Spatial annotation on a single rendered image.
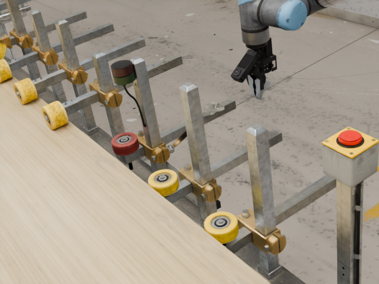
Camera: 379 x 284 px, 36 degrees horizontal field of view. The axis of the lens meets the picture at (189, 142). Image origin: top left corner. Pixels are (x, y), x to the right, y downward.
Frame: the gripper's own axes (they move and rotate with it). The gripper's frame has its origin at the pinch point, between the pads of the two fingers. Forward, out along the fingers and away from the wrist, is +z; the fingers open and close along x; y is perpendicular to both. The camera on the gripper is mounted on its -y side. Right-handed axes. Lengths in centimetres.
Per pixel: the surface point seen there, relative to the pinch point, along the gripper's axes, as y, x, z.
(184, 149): 28, 102, 82
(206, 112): -21.8, -0.5, -4.1
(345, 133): -46, -78, -40
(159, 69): -22.1, 24.1, -12.4
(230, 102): -11.9, -0.6, -3.4
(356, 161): -48, -83, -38
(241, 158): -29.5, -25.7, -1.6
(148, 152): -46.7, -2.6, -2.1
